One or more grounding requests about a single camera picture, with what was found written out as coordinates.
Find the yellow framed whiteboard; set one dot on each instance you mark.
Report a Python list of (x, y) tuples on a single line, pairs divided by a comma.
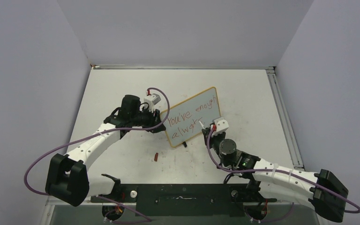
[(182, 120)]

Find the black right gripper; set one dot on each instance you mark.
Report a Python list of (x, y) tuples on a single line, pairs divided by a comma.
[(206, 131)]

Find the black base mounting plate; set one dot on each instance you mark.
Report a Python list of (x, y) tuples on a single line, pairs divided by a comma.
[(186, 199)]

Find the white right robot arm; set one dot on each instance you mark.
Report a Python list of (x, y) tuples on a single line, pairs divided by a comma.
[(321, 191)]

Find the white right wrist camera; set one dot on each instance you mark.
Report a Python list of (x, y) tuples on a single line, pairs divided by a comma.
[(219, 126)]

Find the aluminium rail back edge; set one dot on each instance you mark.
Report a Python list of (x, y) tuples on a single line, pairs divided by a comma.
[(179, 67)]

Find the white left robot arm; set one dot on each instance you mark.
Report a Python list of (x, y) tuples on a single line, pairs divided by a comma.
[(68, 178)]

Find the aluminium rail right side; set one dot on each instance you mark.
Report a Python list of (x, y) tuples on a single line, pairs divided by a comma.
[(285, 119)]

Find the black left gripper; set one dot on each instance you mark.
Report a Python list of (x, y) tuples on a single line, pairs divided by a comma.
[(154, 118)]

